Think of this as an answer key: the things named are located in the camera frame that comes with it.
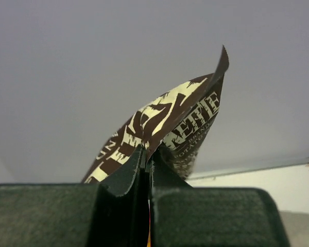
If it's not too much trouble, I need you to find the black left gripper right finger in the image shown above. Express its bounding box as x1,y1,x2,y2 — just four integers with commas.
149,152,290,246

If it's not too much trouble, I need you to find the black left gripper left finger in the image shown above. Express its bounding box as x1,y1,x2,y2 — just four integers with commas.
0,146,147,246

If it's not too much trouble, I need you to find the dark brown snack bag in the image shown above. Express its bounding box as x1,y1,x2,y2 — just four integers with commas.
81,47,229,183

